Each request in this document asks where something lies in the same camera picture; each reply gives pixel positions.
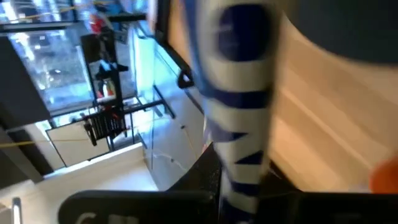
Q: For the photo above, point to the Honey Bunches cereal box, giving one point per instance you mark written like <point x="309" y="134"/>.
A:
<point x="239" y="81"/>

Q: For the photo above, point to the white board panel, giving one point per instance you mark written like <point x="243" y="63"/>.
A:
<point x="77" y="146"/>

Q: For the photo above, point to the black table frame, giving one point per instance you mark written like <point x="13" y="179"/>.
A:
<point x="162" y="25"/>

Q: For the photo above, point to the background black stand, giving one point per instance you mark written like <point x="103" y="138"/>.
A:
<point x="102" y="71"/>

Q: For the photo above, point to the orange plastic cup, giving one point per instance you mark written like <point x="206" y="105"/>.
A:
<point x="387" y="179"/>

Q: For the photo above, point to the black perforated rack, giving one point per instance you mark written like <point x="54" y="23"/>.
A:
<point x="105" y="126"/>

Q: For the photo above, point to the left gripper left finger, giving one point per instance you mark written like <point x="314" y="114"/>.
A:
<point x="155" y="203"/>

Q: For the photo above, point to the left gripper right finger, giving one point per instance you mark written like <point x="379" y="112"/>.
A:
<point x="326" y="208"/>

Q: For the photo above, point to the dark round woven placemat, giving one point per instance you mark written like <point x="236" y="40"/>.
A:
<point x="342" y="25"/>

